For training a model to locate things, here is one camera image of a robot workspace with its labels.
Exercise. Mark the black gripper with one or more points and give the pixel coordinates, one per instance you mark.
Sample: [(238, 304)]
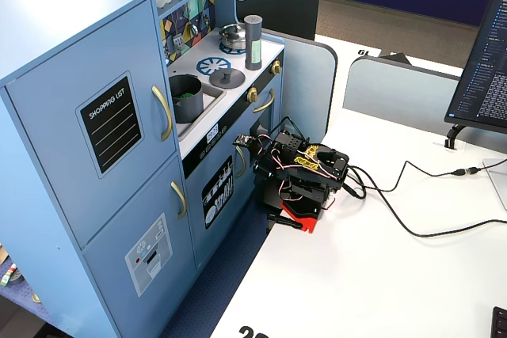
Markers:
[(299, 214)]

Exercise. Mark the red robot base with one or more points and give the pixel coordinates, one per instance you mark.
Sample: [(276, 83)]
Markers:
[(305, 221)]

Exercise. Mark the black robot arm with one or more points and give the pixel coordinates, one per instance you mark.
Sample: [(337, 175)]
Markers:
[(305, 183)]

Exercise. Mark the black table clamp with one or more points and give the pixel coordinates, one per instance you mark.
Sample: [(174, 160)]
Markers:
[(283, 221)]

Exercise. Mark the gold stove knob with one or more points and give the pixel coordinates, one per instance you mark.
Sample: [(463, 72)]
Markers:
[(276, 67), (252, 95)]

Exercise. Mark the gray desk divider panel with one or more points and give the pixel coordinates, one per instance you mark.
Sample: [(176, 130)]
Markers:
[(396, 92), (309, 84)]

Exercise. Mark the gray pot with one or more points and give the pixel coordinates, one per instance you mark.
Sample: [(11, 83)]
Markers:
[(188, 108)]

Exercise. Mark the gray pot lid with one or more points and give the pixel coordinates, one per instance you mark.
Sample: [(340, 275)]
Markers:
[(227, 80)]

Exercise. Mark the green toy peas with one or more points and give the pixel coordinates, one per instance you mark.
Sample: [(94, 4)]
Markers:
[(185, 95)]

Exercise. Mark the steel pot with lid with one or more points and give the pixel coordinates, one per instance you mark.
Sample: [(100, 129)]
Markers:
[(231, 35)]

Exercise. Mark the steel skimmer spoon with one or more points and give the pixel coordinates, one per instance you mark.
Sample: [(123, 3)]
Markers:
[(166, 57)]

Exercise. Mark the steel slotted spatula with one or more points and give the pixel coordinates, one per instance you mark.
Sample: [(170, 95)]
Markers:
[(178, 43)]

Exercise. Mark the steel ladle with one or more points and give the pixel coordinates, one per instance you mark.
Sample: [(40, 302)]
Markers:
[(193, 29)]

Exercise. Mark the small steel spoon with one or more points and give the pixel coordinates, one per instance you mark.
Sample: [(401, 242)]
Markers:
[(206, 19)]

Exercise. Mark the black Dell monitor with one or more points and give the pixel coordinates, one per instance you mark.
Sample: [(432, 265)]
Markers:
[(285, 5)]

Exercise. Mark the silver laptop stand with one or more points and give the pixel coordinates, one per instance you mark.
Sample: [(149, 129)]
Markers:
[(499, 179)]

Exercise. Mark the monitor with lit screen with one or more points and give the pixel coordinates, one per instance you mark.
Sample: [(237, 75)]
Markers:
[(487, 77)]

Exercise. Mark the blue toy kitchen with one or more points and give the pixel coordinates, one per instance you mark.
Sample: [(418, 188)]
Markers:
[(59, 57)]

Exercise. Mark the black keyboard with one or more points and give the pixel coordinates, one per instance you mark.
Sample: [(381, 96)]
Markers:
[(501, 324)]

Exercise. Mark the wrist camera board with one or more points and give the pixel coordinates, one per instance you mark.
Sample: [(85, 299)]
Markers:
[(243, 141)]

